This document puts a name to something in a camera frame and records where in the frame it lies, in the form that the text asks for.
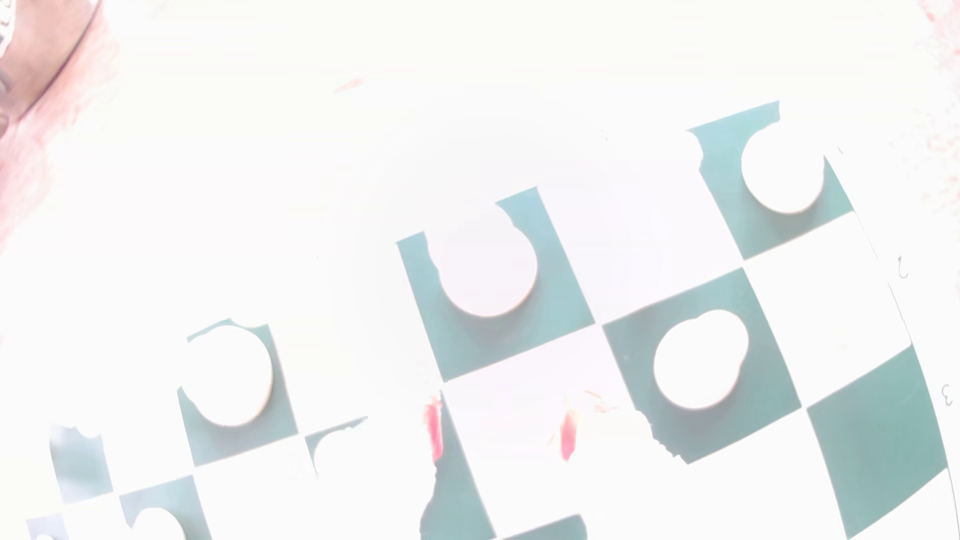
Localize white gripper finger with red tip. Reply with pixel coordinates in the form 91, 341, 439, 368
330, 393, 445, 540
558, 408, 751, 540

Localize white chess pawn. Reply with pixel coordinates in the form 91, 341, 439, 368
487, 367, 624, 481
131, 507, 189, 540
652, 309, 751, 412
311, 426, 391, 519

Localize white chess bishop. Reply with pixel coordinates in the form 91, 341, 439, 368
429, 198, 540, 319

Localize white chess king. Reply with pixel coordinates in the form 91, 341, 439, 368
180, 324, 275, 429

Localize green and white chess mat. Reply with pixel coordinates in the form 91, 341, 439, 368
0, 75, 960, 540

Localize white chess rook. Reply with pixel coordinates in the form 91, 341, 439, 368
741, 123, 826, 216

